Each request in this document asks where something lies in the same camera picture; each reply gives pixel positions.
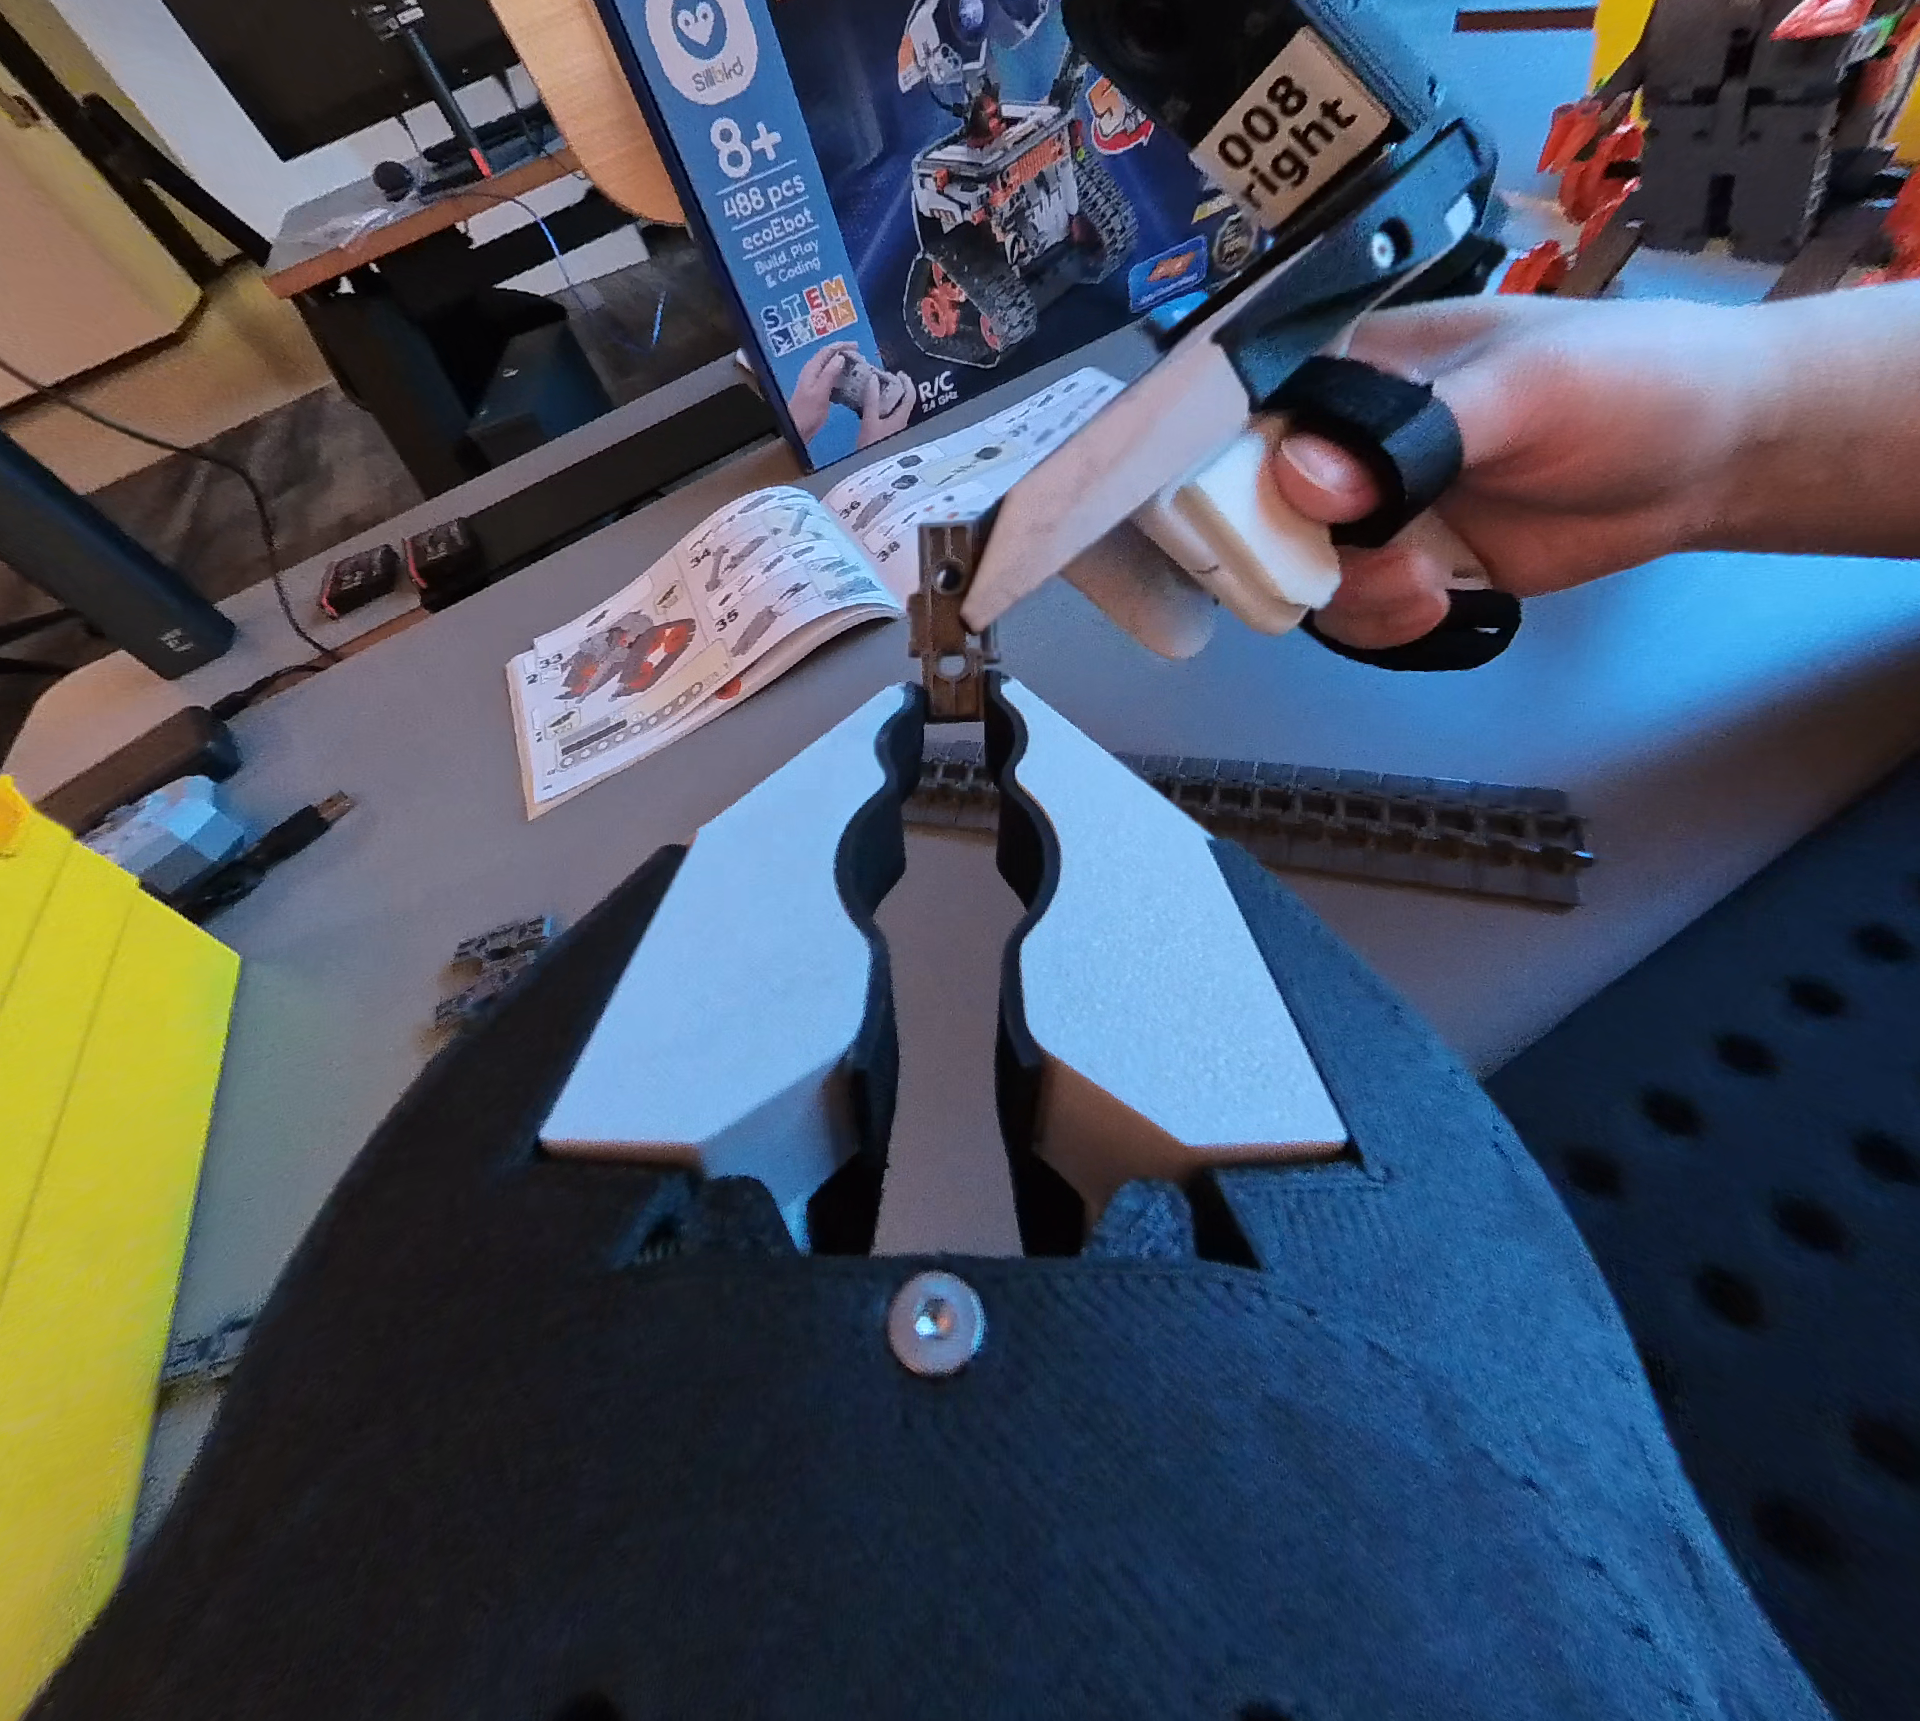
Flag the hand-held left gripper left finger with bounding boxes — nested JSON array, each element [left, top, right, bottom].
[[540, 683, 924, 1254]]

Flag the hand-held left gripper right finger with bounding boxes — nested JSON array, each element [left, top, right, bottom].
[[982, 674, 1350, 1254]]

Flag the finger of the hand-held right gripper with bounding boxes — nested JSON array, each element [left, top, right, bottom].
[[957, 331, 1258, 639]]

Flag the single grey track link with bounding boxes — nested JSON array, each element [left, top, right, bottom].
[[904, 518, 1008, 720]]

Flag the grey toy track chain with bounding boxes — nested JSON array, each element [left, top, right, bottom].
[[901, 747, 1596, 910]]

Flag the grey desk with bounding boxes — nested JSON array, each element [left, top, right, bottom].
[[0, 363, 1920, 1452]]

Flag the person's right hand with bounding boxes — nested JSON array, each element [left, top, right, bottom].
[[1273, 285, 1791, 651]]

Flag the scattered loose track links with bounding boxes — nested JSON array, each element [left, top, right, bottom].
[[433, 908, 561, 1030]]

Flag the white instruction booklet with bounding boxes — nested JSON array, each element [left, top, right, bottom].
[[507, 368, 1130, 822]]

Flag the blue robot kit box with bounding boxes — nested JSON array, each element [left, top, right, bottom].
[[582, 0, 1301, 472]]

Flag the black toy robot orange wheels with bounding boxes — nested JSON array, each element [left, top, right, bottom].
[[1501, 0, 1920, 305]]

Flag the grey electronic module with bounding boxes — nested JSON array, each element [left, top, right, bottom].
[[83, 776, 254, 901]]

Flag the black perforated chair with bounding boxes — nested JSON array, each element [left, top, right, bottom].
[[1485, 761, 1920, 1721]]

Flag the black power adapter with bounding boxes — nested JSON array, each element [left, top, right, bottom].
[[37, 705, 242, 834]]

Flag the black tripod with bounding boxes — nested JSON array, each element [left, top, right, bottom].
[[353, 0, 500, 201]]

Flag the black usb cable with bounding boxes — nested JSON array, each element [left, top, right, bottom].
[[172, 789, 360, 920]]

